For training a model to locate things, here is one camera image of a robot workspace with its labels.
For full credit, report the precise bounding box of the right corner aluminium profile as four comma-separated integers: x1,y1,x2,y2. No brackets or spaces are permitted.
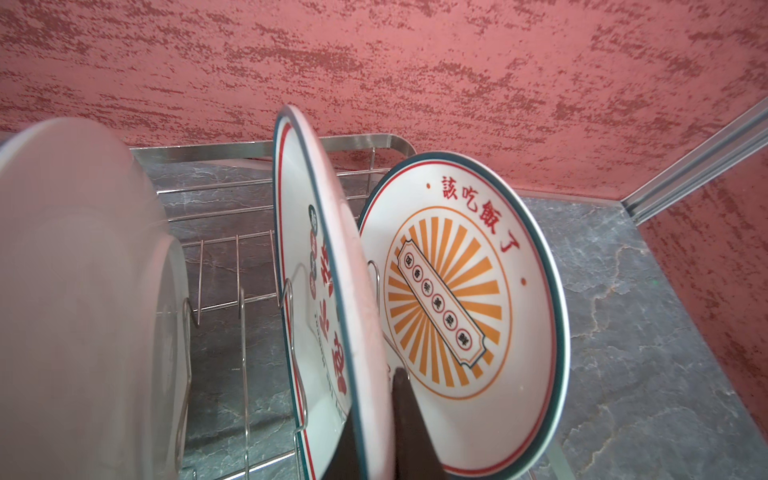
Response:
622,99,767,225

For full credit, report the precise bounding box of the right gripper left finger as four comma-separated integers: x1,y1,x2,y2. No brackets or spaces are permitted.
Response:
322,413,361,480

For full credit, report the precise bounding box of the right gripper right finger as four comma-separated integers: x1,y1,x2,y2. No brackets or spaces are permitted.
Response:
392,368,447,480

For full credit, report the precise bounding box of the wire dish rack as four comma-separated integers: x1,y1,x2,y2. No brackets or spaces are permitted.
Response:
133,134,572,479

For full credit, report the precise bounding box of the orange sunburst plate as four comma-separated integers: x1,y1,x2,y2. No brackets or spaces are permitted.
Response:
358,152,571,479
1,118,167,479
149,234,191,479

